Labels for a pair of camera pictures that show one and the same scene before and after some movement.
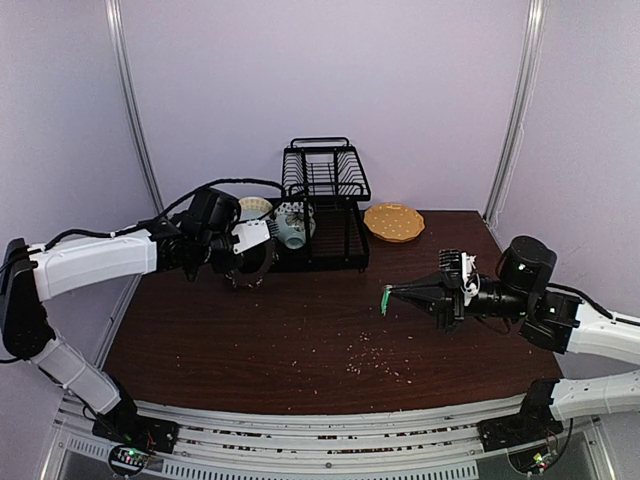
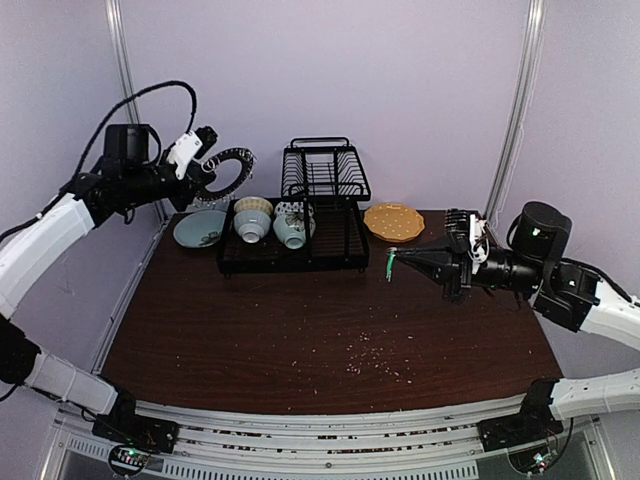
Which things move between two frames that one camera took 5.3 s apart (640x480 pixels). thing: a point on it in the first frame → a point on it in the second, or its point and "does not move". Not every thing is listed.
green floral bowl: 292,230 does not move
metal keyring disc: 251,280 → 248,160
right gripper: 447,298 → 463,267
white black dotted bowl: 293,208 does not move
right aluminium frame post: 528,73 does not move
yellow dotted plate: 393,221 does not move
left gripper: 229,264 → 197,176
